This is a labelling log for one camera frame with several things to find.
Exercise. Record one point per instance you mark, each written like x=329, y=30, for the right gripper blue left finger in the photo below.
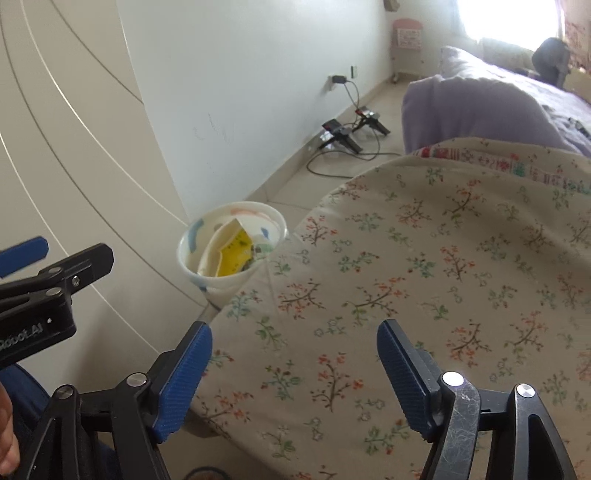
x=174, y=379

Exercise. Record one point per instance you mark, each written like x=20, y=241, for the yellow paper cup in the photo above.
x=228, y=252

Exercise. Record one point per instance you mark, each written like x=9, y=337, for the purple bed blanket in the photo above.
x=472, y=98

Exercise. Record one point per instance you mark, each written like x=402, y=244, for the pink children chair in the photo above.
x=406, y=49

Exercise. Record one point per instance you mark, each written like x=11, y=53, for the left hand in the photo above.
x=9, y=446

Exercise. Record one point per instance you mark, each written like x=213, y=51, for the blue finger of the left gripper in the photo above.
x=22, y=255

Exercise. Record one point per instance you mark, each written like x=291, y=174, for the black device stand near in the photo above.
x=336, y=133

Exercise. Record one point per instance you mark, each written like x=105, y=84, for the black device stand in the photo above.
x=336, y=133
x=368, y=118

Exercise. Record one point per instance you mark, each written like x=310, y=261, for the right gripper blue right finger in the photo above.
x=414, y=377

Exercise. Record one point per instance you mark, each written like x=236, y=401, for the white patterned trash bin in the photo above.
x=264, y=224

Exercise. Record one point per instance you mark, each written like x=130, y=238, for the black device stand far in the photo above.
x=368, y=118

